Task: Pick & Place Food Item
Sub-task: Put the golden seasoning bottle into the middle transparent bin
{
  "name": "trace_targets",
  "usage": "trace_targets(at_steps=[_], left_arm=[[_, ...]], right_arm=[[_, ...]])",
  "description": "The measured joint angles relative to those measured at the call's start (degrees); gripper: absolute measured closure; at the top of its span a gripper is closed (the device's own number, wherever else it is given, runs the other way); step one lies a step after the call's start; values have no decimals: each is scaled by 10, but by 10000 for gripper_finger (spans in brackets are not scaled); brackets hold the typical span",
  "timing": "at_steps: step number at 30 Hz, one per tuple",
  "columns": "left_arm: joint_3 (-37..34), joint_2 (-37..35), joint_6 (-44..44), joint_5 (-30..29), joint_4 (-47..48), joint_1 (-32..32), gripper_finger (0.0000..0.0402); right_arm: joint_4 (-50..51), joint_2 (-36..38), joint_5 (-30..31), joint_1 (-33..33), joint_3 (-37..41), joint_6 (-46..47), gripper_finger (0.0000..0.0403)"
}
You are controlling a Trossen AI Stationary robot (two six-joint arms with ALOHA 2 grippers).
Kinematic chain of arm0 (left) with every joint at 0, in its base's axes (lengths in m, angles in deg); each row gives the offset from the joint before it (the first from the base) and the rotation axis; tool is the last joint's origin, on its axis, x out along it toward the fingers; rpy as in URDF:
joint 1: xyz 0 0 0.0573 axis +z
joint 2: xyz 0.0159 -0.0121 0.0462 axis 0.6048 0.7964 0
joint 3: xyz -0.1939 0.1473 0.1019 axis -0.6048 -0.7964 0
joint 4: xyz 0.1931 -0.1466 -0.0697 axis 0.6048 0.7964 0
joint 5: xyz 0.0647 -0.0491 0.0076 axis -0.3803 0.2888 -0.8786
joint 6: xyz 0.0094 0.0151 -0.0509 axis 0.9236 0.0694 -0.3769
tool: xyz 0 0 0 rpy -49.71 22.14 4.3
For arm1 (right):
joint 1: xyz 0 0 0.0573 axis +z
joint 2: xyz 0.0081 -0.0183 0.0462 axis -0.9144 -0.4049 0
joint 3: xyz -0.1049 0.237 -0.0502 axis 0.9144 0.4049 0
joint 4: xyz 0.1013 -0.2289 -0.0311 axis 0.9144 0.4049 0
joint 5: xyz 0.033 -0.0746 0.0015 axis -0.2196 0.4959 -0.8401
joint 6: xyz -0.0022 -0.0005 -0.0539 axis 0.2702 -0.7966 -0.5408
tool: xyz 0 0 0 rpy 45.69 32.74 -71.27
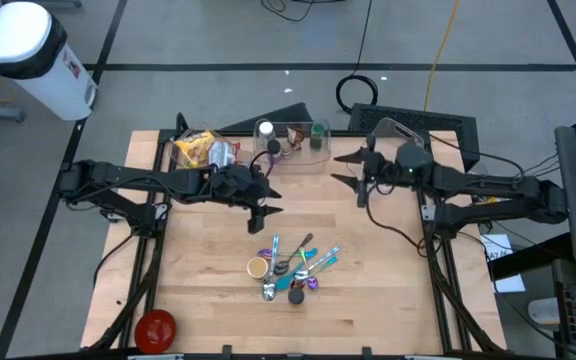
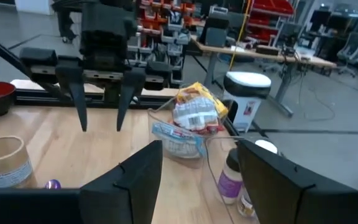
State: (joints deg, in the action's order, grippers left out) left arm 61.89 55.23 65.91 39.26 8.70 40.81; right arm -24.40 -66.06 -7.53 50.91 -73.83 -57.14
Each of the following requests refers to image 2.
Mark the white lid everything seasoning jar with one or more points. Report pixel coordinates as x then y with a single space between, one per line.
267 145

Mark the furikake seasoning jar gold lid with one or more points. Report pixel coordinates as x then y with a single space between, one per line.
5 161

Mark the wooden desk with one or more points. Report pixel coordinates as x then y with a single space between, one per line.
315 60

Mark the grey parts bin rack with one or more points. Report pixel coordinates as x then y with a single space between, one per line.
176 26

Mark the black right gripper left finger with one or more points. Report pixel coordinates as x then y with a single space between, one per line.
126 196

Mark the yellow ramen noodle pack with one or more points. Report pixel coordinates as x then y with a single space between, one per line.
210 96

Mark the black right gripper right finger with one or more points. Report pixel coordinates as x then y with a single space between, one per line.
284 199

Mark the white trash bin black band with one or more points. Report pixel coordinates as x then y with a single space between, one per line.
247 81

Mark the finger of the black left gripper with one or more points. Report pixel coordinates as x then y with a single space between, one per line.
75 90
129 90

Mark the blue ramen noodle pack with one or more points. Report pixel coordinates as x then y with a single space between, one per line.
179 143

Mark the grey office chair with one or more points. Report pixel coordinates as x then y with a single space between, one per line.
350 46

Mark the iridescent purple spoon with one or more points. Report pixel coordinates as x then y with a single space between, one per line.
53 184

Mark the purple label jar black lid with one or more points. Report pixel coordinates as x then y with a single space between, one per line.
230 186

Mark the red storage shelf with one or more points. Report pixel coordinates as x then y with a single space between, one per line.
272 6

